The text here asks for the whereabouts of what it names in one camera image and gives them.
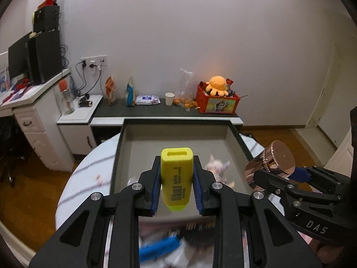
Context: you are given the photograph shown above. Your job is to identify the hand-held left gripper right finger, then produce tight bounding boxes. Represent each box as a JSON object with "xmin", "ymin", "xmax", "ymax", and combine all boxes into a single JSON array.
[{"xmin": 192, "ymin": 156, "xmax": 322, "ymax": 268}]

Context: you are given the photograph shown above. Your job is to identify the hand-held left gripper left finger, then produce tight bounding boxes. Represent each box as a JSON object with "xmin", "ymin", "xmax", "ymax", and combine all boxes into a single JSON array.
[{"xmin": 29, "ymin": 156, "xmax": 162, "ymax": 268}]

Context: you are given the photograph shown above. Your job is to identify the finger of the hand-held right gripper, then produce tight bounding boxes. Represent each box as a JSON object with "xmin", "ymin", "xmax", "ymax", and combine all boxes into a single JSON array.
[
  {"xmin": 253, "ymin": 170, "xmax": 341, "ymax": 201},
  {"xmin": 290, "ymin": 166, "xmax": 349, "ymax": 186}
]

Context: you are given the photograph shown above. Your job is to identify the rose gold jar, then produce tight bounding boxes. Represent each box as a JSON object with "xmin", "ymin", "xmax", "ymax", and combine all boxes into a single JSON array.
[{"xmin": 245, "ymin": 140, "xmax": 295, "ymax": 186}]

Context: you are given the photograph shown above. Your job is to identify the yellow highlighter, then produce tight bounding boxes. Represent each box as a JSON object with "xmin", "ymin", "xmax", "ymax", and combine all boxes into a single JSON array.
[{"xmin": 160, "ymin": 147, "xmax": 194, "ymax": 211}]

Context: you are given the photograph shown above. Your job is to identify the pink box with green rim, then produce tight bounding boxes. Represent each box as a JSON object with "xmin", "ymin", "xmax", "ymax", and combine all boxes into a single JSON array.
[{"xmin": 110, "ymin": 118, "xmax": 256, "ymax": 222}]

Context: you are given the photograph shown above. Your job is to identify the pink cloth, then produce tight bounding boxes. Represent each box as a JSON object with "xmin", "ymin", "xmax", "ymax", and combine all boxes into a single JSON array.
[{"xmin": 300, "ymin": 229, "xmax": 339, "ymax": 261}]

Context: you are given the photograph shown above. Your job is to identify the pink doll figure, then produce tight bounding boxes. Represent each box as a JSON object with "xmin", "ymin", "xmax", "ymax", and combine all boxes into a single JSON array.
[{"xmin": 205, "ymin": 153, "xmax": 236, "ymax": 188}]

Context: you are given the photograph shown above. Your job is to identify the white side cabinet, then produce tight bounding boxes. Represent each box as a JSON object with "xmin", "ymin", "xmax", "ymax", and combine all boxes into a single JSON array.
[{"xmin": 325, "ymin": 128, "xmax": 357, "ymax": 180}]

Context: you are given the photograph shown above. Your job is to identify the blue highlighter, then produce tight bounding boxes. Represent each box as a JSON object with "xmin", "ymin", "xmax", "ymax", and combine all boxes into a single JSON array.
[{"xmin": 139, "ymin": 237, "xmax": 182, "ymax": 262}]

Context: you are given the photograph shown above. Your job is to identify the white striped tablecloth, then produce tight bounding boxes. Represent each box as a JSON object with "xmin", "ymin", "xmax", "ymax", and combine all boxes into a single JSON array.
[{"xmin": 55, "ymin": 134, "xmax": 318, "ymax": 268}]

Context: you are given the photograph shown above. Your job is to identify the dark-topped white bench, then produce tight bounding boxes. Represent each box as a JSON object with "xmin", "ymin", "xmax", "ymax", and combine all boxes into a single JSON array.
[{"xmin": 91, "ymin": 98, "xmax": 244, "ymax": 146}]

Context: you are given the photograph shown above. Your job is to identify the red plastic crate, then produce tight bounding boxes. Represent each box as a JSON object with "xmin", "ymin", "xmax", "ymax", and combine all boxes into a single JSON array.
[{"xmin": 195, "ymin": 82, "xmax": 241, "ymax": 115}]

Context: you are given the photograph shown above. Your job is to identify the wet wipes pack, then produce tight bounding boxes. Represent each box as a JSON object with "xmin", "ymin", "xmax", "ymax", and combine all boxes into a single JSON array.
[{"xmin": 135, "ymin": 95, "xmax": 161, "ymax": 106}]

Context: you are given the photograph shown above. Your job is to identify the low white cabinet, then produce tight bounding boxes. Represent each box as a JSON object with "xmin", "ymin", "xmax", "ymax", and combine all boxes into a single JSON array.
[{"xmin": 56, "ymin": 94, "xmax": 104, "ymax": 157}]

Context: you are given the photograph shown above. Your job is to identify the clear plastic bag of oranges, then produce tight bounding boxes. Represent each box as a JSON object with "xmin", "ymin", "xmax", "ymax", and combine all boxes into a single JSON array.
[{"xmin": 173, "ymin": 68, "xmax": 197, "ymax": 110}]

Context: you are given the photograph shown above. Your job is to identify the blue snack bag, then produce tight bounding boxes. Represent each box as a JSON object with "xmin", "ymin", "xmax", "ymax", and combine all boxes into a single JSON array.
[{"xmin": 125, "ymin": 76, "xmax": 137, "ymax": 107}]

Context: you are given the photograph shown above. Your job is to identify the orange octopus plush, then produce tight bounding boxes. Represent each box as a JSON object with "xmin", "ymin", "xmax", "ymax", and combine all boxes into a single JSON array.
[{"xmin": 206, "ymin": 75, "xmax": 229, "ymax": 97}]

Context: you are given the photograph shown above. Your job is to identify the orange snack bag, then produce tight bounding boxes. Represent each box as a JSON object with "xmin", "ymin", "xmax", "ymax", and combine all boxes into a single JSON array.
[{"xmin": 104, "ymin": 75, "xmax": 117, "ymax": 105}]

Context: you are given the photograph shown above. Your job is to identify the black cylindrical device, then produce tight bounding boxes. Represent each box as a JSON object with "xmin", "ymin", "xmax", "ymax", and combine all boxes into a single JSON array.
[{"xmin": 78, "ymin": 95, "xmax": 94, "ymax": 108}]

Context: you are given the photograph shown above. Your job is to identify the clear bottle with orange cap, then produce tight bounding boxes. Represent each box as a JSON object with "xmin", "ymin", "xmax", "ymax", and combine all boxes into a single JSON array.
[{"xmin": 58, "ymin": 80, "xmax": 76, "ymax": 114}]

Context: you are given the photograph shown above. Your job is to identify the white desk with drawers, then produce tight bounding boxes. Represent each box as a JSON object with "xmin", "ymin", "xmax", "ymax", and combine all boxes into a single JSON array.
[{"xmin": 0, "ymin": 68, "xmax": 72, "ymax": 171}]

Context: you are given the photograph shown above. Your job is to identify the red and blue papers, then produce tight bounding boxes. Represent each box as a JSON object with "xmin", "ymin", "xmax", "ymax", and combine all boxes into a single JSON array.
[{"xmin": 0, "ymin": 77, "xmax": 34, "ymax": 104}]

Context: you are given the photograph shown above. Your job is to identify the tall black speaker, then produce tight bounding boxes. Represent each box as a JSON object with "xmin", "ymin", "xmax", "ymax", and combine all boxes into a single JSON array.
[{"xmin": 27, "ymin": 29, "xmax": 63, "ymax": 85}]

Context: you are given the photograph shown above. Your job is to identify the white and blue carton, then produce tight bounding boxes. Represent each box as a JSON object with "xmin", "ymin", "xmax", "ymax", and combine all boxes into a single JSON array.
[{"xmin": 0, "ymin": 68, "xmax": 10, "ymax": 92}]

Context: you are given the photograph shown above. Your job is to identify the black computer monitor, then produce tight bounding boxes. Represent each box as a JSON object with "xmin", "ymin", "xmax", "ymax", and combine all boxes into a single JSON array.
[{"xmin": 8, "ymin": 32, "xmax": 31, "ymax": 80}]

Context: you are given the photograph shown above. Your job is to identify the small black box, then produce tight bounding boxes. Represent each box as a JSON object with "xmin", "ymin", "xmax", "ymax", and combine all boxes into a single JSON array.
[{"xmin": 33, "ymin": 5, "xmax": 60, "ymax": 33}]

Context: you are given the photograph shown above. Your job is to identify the white door frame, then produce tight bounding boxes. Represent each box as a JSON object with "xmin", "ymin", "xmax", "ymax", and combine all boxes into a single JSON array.
[{"xmin": 296, "ymin": 42, "xmax": 357, "ymax": 151}]

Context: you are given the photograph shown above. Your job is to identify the black power cable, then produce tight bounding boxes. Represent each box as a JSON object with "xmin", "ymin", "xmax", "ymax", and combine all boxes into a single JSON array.
[{"xmin": 75, "ymin": 61, "xmax": 101, "ymax": 98}]

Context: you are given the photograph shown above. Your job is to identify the white wall outlet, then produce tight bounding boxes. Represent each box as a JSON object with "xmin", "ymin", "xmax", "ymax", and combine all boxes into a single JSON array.
[{"xmin": 81, "ymin": 55, "xmax": 108, "ymax": 72}]

